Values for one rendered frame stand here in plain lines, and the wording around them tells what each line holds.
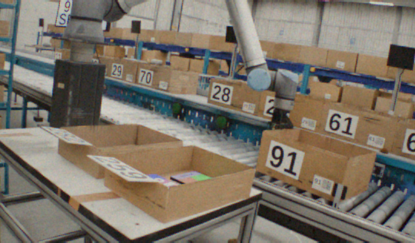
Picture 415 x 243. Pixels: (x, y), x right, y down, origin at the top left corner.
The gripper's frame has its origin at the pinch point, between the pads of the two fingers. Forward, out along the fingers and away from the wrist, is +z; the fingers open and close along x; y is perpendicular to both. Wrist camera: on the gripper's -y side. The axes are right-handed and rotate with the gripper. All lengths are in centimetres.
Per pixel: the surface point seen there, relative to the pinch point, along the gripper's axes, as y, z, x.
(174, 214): 83, 3, 20
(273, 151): 21.4, -4.9, 10.4
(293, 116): -28.9, -13.9, -10.0
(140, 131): 49, -2, -39
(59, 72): 73, -21, -71
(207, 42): -481, -73, -490
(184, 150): 53, -3, -8
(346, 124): -28.7, -16.9, 20.2
